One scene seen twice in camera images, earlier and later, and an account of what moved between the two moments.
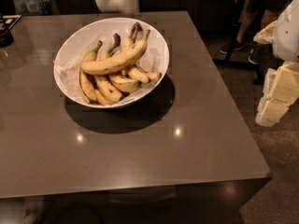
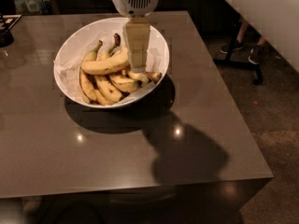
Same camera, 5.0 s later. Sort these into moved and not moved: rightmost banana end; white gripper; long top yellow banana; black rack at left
Moved: white gripper
Not moved: black rack at left; long top yellow banana; rightmost banana end
